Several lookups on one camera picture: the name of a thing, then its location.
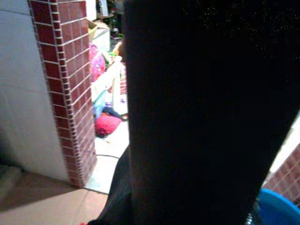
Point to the blue plastic bucket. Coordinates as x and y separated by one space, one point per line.
279 208

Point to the red brick tiled pillar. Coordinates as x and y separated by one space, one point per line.
65 82

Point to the child in striped shirt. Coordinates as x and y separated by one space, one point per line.
119 48

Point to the pink patterned bag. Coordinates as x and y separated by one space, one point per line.
97 63

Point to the brown cardboard box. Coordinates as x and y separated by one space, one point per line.
92 30

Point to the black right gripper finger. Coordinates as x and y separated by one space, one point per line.
117 201

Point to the white storage box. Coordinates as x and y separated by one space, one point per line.
103 39

